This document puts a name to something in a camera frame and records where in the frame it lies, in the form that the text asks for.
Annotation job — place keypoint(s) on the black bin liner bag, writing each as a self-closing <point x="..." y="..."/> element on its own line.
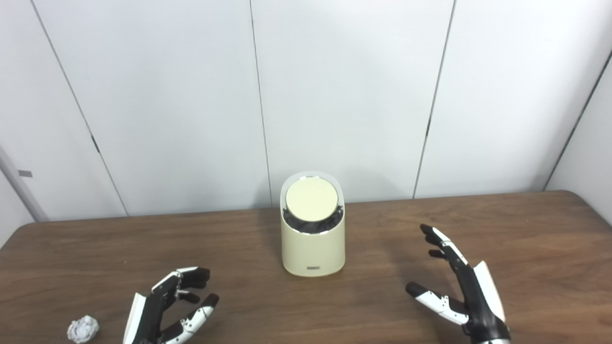
<point x="313" y="226"/>

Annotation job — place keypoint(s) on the small grey wall tag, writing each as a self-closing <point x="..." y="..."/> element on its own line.
<point x="25" y="173"/>

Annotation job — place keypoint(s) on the cream-colored round bin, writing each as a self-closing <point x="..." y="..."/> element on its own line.
<point x="313" y="253"/>

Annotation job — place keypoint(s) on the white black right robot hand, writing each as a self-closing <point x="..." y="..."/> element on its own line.
<point x="478" y="301"/>

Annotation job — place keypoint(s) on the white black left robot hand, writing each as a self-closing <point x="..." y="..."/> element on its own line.
<point x="148" y="315"/>

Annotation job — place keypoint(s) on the cream round bin lid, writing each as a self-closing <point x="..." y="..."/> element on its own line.
<point x="311" y="199"/>

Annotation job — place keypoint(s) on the grey wall corner post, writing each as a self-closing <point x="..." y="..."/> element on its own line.
<point x="21" y="188"/>

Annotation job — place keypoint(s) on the white paper ball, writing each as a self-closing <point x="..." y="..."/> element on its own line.
<point x="83" y="329"/>

